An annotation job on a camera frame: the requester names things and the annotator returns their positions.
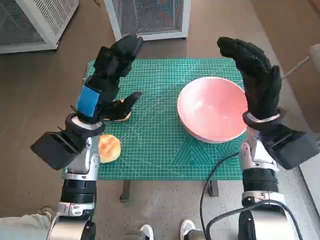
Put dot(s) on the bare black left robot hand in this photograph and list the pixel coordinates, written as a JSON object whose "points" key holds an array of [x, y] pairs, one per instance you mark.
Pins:
{"points": [[105, 75]]}

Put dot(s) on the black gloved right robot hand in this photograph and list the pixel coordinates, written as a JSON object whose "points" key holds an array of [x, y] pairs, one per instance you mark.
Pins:
{"points": [[260, 85]]}

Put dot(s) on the long toy bread loaf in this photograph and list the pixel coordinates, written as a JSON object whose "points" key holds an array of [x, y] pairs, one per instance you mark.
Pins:
{"points": [[125, 118]]}

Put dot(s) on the pink bowl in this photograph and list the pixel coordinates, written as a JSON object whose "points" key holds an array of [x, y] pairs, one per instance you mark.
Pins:
{"points": [[210, 110]]}

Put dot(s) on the round toy bread bun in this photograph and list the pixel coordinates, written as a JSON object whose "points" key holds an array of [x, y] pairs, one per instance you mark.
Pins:
{"points": [[110, 148]]}

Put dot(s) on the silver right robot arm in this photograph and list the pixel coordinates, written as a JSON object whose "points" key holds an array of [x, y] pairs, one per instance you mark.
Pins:
{"points": [[260, 180]]}

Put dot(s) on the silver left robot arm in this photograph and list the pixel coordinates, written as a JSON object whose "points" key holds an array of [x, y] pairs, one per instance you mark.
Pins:
{"points": [[80, 175]]}

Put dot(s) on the grey office chair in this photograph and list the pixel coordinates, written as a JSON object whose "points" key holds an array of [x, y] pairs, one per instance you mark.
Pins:
{"points": [[315, 53]]}

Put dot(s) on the green cutting mat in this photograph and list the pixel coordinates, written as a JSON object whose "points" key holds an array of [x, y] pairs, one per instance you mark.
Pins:
{"points": [[155, 125]]}

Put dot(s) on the white cabinet with mesh door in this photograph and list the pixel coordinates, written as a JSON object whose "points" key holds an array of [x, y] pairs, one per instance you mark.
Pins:
{"points": [[150, 17]]}

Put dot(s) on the white cabinet with louvred side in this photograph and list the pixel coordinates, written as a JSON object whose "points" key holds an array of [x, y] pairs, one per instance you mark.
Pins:
{"points": [[37, 20]]}

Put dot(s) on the white panel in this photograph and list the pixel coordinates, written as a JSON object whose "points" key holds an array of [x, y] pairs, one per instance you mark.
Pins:
{"points": [[312, 182]]}

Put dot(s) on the dark table leg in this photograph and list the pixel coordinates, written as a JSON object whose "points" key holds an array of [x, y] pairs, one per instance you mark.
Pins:
{"points": [[125, 191], [214, 188]]}

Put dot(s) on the person's white shoe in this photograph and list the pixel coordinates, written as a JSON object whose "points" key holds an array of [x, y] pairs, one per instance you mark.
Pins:
{"points": [[187, 227], [147, 231]]}

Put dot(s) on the person's leg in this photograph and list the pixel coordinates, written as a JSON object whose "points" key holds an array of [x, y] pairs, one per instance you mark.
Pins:
{"points": [[22, 226]]}

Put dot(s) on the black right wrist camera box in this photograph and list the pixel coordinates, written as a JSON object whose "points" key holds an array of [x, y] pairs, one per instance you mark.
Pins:
{"points": [[292, 150]]}

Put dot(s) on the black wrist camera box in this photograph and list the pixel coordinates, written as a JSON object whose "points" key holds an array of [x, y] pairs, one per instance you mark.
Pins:
{"points": [[55, 150], [292, 150]]}

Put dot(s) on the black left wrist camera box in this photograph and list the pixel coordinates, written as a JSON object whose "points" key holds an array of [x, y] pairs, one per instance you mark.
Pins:
{"points": [[55, 150]]}

